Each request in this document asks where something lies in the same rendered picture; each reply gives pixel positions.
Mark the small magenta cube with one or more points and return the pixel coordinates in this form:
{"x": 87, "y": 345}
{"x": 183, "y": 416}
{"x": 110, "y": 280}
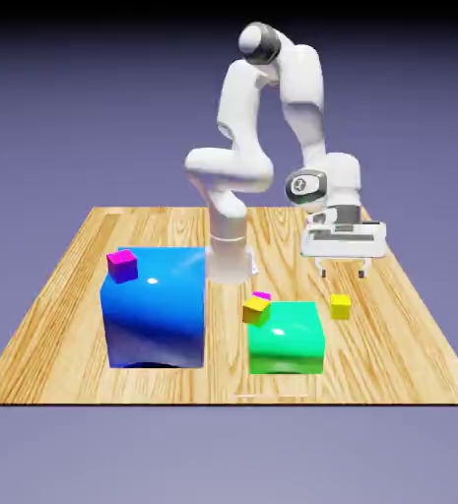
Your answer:
{"x": 262, "y": 295}
{"x": 122, "y": 265}

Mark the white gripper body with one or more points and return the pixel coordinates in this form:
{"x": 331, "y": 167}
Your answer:
{"x": 342, "y": 246}

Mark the large blue box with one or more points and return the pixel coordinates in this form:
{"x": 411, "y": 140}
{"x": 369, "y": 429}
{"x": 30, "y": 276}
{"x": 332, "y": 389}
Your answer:
{"x": 153, "y": 311}

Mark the large green box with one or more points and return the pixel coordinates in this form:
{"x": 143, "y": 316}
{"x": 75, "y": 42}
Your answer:
{"x": 287, "y": 338}

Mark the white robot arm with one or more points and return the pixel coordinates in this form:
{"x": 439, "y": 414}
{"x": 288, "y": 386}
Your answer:
{"x": 236, "y": 118}

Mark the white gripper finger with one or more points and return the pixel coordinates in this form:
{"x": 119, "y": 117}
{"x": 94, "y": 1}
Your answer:
{"x": 362, "y": 269}
{"x": 322, "y": 268}

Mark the small yellow cube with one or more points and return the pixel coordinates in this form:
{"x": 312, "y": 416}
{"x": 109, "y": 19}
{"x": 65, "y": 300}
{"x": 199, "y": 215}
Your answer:
{"x": 340, "y": 307}
{"x": 255, "y": 311}

